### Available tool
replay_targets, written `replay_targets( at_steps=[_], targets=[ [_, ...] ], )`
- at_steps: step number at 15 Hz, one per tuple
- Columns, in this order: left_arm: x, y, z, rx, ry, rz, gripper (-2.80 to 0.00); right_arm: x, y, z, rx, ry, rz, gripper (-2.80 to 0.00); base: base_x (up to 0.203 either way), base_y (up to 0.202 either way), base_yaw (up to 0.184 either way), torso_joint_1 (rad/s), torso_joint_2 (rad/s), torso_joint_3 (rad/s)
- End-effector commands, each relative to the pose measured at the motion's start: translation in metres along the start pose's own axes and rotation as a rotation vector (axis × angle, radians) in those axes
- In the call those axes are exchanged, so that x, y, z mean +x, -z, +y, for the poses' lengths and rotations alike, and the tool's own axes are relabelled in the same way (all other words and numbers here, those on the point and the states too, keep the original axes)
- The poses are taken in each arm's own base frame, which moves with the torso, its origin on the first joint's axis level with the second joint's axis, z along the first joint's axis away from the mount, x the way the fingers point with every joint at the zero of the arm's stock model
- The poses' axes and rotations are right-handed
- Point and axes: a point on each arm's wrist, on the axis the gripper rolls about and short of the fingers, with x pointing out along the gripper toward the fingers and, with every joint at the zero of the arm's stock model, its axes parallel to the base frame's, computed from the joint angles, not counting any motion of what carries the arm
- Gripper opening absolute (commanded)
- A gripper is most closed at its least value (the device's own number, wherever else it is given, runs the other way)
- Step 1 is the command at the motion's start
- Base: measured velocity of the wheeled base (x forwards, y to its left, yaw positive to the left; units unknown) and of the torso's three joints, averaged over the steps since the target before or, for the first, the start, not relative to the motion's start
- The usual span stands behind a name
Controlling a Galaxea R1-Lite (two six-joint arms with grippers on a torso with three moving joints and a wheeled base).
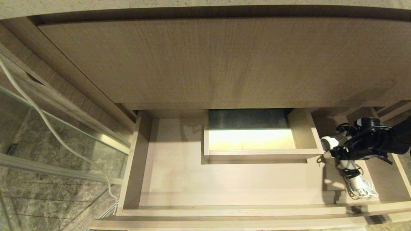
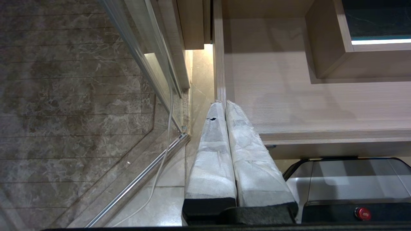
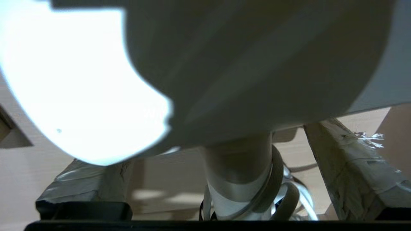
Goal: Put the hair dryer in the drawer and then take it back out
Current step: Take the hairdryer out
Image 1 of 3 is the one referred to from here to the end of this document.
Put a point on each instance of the open wooden drawer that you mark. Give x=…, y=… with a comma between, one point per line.
x=179, y=179

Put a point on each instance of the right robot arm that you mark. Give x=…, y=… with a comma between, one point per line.
x=403, y=136

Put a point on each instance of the wooden cabinet front panel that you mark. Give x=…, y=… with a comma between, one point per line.
x=224, y=61

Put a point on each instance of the glass shower panel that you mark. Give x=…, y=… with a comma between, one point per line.
x=48, y=160

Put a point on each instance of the stone countertop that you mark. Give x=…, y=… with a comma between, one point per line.
x=160, y=5

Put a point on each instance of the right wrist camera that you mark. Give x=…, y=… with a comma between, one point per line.
x=369, y=123

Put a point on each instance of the wooden vanity cabinet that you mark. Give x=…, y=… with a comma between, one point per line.
x=74, y=86

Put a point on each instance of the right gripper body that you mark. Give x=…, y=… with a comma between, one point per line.
x=374, y=144

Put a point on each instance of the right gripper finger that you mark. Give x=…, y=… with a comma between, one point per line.
x=342, y=154

